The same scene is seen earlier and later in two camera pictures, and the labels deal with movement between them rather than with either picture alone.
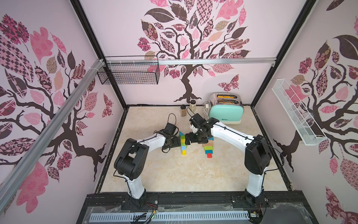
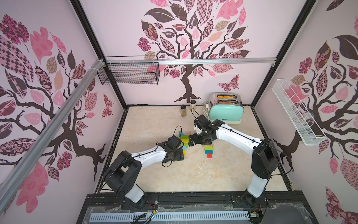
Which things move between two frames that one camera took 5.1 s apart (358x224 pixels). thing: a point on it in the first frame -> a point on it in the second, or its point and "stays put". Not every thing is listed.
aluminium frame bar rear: (191, 61) stays put
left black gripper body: (170, 144) -> (171, 158)
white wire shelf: (308, 131) stays put
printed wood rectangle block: (208, 144) stays put
